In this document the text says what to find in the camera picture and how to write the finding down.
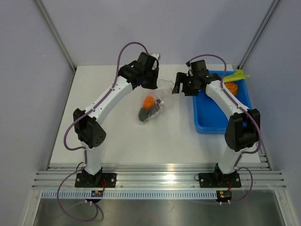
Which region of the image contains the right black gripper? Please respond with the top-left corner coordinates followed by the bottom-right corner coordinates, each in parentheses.
top-left (172, 72), bottom-right (199, 97)

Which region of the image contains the clear zip top bag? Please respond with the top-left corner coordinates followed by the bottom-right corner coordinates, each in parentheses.
top-left (137, 79), bottom-right (180, 124)

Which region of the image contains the orange persimmon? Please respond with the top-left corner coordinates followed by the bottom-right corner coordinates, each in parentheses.
top-left (143, 96), bottom-right (156, 109)

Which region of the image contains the dark green avocado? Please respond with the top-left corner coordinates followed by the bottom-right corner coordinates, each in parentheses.
top-left (138, 107), bottom-right (149, 122)

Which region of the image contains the toy pineapple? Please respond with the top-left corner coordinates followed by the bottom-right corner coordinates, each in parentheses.
top-left (224, 82), bottom-right (238, 96)

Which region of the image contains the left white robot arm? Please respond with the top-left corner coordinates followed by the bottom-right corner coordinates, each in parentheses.
top-left (73, 52), bottom-right (160, 187)

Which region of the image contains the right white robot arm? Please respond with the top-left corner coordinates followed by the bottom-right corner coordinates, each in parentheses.
top-left (172, 60), bottom-right (261, 186)

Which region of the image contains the blue plastic bin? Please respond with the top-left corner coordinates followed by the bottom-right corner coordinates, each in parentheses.
top-left (192, 71), bottom-right (252, 135)

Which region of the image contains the green white leek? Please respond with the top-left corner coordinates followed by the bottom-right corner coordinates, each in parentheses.
top-left (223, 70), bottom-right (250, 83)

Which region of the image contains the left small circuit board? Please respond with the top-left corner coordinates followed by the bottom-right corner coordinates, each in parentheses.
top-left (91, 190), bottom-right (103, 197)

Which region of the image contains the small circuit board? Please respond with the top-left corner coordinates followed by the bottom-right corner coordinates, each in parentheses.
top-left (216, 190), bottom-right (232, 202)
top-left (91, 190), bottom-right (103, 197)

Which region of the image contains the right small circuit board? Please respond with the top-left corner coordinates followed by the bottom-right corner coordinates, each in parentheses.
top-left (216, 190), bottom-right (232, 202)

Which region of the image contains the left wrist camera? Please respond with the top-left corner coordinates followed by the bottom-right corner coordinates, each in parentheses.
top-left (150, 53), bottom-right (160, 61)

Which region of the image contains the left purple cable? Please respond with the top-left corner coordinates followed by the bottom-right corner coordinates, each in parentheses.
top-left (57, 41), bottom-right (150, 221)

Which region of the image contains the purple cable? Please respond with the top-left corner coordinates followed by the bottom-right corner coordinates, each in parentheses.
top-left (57, 41), bottom-right (150, 221)
top-left (185, 54), bottom-right (263, 205)

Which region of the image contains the right aluminium frame post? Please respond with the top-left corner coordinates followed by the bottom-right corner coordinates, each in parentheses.
top-left (236, 0), bottom-right (281, 70)

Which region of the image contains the aluminium frame post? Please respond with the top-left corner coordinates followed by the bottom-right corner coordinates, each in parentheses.
top-left (236, 0), bottom-right (281, 70)
top-left (33, 0), bottom-right (77, 74)

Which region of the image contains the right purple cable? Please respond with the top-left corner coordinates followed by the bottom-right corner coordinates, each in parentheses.
top-left (185, 54), bottom-right (263, 205)

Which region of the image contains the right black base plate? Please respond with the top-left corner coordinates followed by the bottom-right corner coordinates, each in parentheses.
top-left (198, 172), bottom-right (241, 188)

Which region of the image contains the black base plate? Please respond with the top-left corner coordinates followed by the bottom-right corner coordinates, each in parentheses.
top-left (198, 172), bottom-right (241, 188)
top-left (75, 171), bottom-right (117, 188)

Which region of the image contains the left aluminium frame post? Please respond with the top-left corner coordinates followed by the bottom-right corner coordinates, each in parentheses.
top-left (33, 0), bottom-right (77, 74)

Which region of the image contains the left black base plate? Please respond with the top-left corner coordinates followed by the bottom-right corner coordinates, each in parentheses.
top-left (75, 171), bottom-right (117, 188)

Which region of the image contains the aluminium mounting rail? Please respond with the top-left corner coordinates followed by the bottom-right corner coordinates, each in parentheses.
top-left (32, 164), bottom-right (287, 190)

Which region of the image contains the white slotted cable duct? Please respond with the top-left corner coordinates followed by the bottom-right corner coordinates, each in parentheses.
top-left (42, 190), bottom-right (217, 200)

